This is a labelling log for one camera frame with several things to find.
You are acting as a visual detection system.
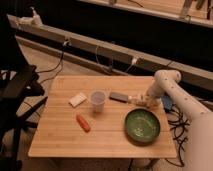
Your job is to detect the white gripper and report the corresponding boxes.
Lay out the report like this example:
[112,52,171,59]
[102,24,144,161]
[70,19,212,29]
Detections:
[146,80,165,108]

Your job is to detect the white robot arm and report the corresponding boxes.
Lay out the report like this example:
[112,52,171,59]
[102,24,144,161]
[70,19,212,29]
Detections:
[145,70,213,171]

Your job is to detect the green ceramic bowl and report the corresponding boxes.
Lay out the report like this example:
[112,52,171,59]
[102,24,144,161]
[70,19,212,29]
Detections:
[124,109,161,143]

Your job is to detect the white spray bottle on ledge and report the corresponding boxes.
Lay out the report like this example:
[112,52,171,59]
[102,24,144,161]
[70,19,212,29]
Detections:
[18,6,44,28]

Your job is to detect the blue box on floor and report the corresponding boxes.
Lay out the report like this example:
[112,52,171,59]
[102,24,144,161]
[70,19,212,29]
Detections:
[162,96,172,111]

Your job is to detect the dark grey rectangular block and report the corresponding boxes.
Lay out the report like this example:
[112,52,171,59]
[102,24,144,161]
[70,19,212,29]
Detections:
[109,92,128,103]

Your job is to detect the translucent plastic cup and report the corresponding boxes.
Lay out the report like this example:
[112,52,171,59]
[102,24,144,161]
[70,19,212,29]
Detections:
[90,91,106,113]

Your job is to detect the orange carrot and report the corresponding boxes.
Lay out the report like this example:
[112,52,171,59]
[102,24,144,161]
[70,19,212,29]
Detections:
[76,115,90,132]

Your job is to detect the white sponge block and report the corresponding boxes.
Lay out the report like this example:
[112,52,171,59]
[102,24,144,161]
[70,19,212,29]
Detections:
[69,93,87,107]

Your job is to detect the black office chair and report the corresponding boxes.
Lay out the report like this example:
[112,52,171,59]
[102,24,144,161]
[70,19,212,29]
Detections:
[0,11,47,171]

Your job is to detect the black floor cables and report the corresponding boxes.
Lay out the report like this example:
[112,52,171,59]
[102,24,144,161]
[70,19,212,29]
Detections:
[165,106,191,168]

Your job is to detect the black cable left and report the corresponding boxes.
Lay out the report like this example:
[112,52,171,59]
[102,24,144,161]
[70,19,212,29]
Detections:
[35,40,70,84]

